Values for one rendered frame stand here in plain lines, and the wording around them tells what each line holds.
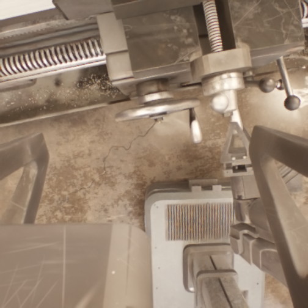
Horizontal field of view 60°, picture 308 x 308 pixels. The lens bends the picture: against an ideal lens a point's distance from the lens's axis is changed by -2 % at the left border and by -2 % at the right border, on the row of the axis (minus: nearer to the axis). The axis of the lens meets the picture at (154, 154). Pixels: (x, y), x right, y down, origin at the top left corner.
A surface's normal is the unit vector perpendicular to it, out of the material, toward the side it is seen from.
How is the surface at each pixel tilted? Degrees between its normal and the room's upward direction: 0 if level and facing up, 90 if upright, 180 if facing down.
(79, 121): 0
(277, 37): 0
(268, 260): 64
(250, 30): 0
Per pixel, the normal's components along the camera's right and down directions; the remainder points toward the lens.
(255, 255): -0.95, 0.17
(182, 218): 0.01, 0.11
